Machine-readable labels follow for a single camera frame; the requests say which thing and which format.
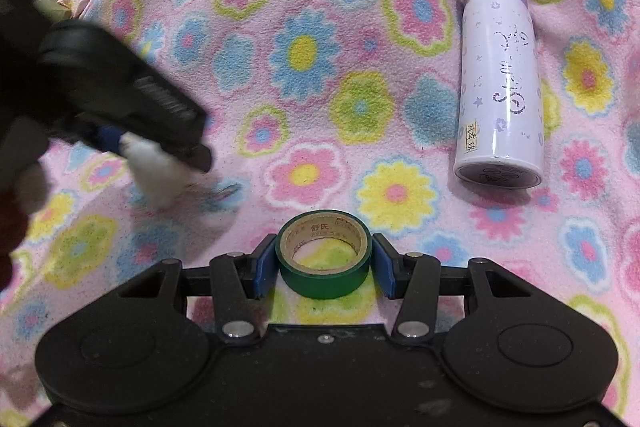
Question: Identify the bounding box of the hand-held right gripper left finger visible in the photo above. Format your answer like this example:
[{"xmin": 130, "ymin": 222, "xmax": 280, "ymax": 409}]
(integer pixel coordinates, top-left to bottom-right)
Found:
[{"xmin": 112, "ymin": 234, "xmax": 278, "ymax": 345}]

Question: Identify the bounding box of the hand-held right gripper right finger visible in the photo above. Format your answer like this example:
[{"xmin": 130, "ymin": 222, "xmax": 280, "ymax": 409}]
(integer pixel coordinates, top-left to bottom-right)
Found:
[{"xmin": 372, "ymin": 233, "xmax": 536, "ymax": 343}]

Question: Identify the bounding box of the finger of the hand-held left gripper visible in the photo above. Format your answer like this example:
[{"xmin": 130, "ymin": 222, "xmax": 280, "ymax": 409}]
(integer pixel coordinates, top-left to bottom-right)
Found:
[
  {"xmin": 95, "ymin": 123, "xmax": 131, "ymax": 155},
  {"xmin": 160, "ymin": 139, "xmax": 215, "ymax": 174}
]

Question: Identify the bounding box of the green and white plush toy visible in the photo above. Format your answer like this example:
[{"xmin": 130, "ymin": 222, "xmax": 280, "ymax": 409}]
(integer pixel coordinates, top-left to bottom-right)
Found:
[{"xmin": 122, "ymin": 133, "xmax": 193, "ymax": 210}]

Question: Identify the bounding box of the green tape roll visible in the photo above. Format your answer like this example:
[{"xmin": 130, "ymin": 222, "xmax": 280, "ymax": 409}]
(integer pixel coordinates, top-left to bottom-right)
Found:
[{"xmin": 276, "ymin": 210, "xmax": 373, "ymax": 300}]

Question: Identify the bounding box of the person's left forearm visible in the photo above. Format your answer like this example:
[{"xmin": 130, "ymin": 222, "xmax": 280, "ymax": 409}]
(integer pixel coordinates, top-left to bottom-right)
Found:
[{"xmin": 0, "ymin": 202, "xmax": 31, "ymax": 293}]

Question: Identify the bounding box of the person's left hand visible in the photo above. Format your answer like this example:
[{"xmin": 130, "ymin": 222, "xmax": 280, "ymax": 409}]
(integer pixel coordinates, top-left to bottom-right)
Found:
[{"xmin": 17, "ymin": 164, "xmax": 49, "ymax": 215}]

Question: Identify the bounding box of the pink floral fleece blanket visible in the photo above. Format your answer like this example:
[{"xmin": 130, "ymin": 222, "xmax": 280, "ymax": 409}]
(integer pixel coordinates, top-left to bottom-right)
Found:
[{"xmin": 0, "ymin": 0, "xmax": 640, "ymax": 427}]

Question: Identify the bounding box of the white and purple thermos bottle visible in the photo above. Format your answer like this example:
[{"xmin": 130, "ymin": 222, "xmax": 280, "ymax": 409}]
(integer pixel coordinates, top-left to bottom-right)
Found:
[{"xmin": 452, "ymin": 0, "xmax": 545, "ymax": 190}]

